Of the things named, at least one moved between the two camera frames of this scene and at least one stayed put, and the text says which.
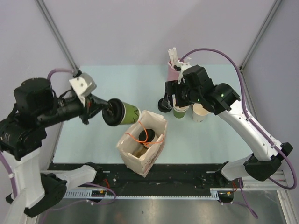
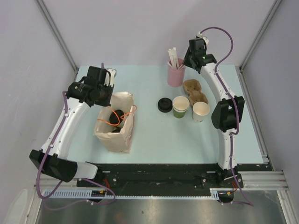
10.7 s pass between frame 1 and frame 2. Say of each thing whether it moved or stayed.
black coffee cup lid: moved
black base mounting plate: stayed
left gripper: moved
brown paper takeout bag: moved
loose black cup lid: stayed
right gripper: moved
